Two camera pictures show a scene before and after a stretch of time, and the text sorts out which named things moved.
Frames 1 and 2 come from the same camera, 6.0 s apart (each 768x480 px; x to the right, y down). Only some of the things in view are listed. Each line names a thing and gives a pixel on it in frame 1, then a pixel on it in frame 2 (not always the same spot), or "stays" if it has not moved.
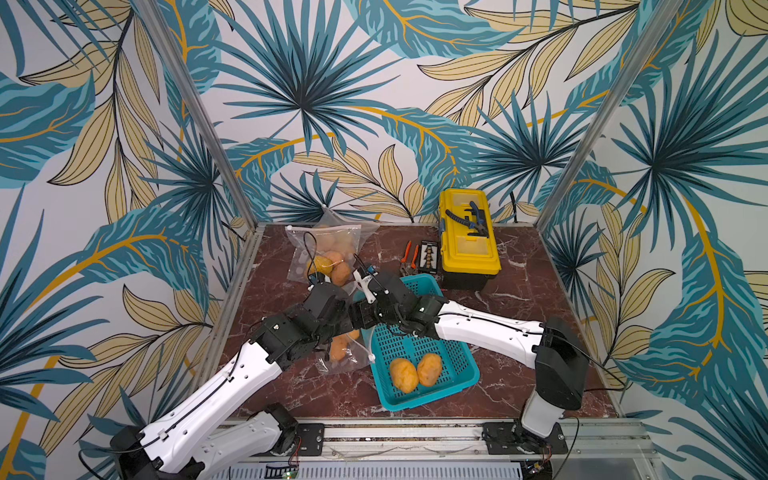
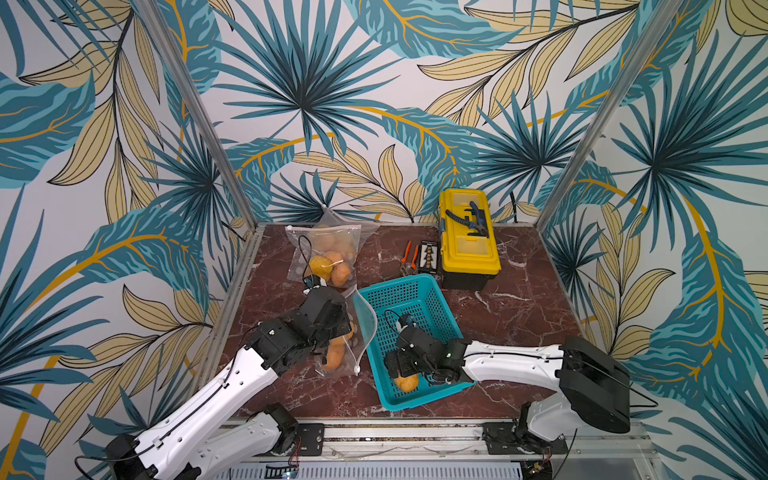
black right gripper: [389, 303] -> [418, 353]
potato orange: [340, 274] stays
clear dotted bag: [328, 250] stays
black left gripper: [346, 319] stays
